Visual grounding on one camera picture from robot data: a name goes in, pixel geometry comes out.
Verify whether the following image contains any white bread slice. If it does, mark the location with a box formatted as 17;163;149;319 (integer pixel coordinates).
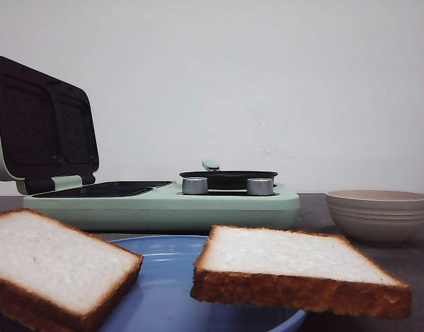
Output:
190;225;412;319
0;209;143;331

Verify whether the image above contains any breakfast maker hinged lid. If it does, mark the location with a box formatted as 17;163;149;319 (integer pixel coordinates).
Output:
0;56;99;195

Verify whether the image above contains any beige ribbed bowl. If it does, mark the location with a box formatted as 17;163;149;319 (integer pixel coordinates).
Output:
325;190;424;246

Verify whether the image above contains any mint green breakfast maker base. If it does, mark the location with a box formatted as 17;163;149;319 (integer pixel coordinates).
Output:
23;181;299;234

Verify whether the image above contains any black round frying pan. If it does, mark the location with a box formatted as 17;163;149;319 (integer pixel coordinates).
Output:
179;159;278;190

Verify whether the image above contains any left silver control knob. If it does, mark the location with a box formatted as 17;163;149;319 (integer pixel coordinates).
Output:
182;176;208;195

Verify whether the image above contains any silver control knob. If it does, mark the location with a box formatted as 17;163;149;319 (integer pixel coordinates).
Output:
246;178;273;196
182;176;208;195

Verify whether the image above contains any right silver control knob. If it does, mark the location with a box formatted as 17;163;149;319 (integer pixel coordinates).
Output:
246;178;273;196

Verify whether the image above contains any blue round plate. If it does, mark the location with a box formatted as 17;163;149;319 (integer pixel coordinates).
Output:
0;234;306;332

